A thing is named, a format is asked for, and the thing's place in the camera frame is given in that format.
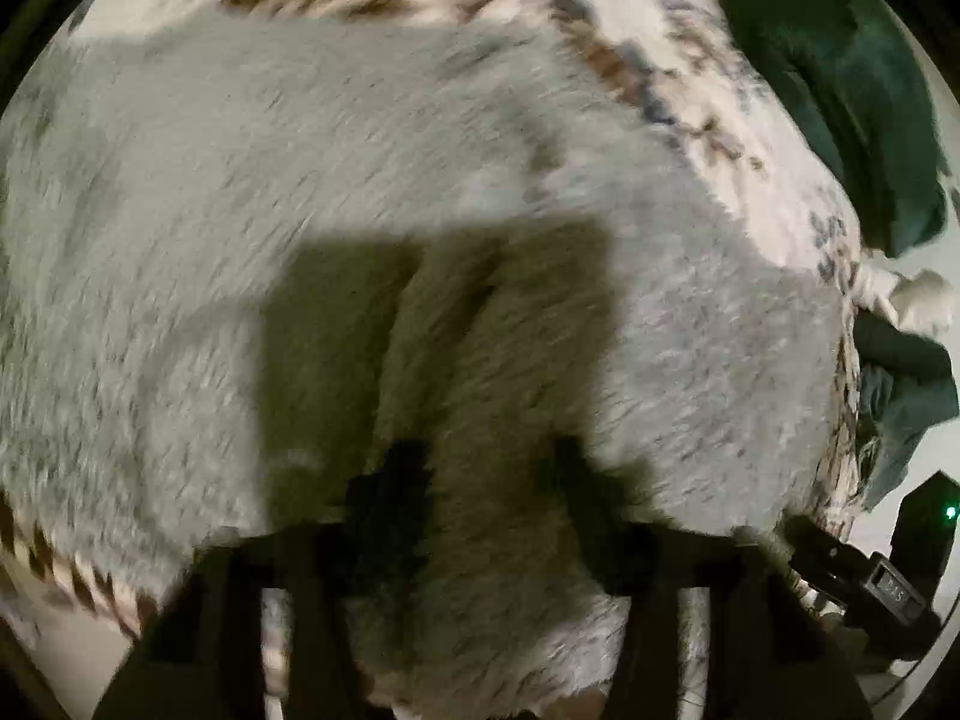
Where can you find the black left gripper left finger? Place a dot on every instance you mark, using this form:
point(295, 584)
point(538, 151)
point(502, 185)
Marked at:
point(201, 655)

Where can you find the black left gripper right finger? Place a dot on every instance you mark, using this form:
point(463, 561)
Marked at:
point(713, 630)

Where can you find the grey fluffy pants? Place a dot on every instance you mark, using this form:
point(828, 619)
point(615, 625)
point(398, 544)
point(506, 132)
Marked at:
point(241, 258)

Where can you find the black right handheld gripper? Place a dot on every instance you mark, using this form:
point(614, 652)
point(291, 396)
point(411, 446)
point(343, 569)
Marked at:
point(875, 596)

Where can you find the dark green garment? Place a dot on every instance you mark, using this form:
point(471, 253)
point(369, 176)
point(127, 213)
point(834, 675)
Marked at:
point(848, 77)

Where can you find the floral cream bed blanket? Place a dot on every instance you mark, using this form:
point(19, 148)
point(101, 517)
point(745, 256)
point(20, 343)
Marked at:
point(674, 60)

